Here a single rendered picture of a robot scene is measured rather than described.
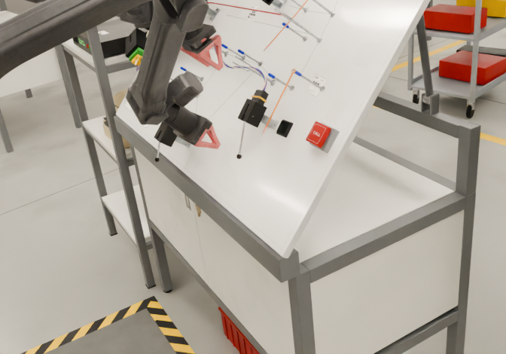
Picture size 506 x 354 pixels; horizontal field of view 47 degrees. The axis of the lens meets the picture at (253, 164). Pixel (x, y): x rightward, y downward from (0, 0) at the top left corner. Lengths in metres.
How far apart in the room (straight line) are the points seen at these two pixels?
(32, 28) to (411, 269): 1.16
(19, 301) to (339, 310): 1.79
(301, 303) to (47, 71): 3.51
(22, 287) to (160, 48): 2.13
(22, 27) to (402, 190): 1.15
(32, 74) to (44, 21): 3.72
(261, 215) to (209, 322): 1.16
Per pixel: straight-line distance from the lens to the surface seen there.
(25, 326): 2.79
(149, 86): 1.17
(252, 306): 1.72
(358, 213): 1.59
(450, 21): 4.13
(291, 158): 1.40
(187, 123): 1.35
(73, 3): 0.88
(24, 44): 0.88
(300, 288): 1.41
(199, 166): 1.69
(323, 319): 1.52
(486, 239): 2.96
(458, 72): 4.38
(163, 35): 1.03
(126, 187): 2.49
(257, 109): 1.45
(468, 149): 1.62
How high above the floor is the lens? 1.65
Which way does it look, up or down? 27 degrees down
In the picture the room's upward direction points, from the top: 7 degrees counter-clockwise
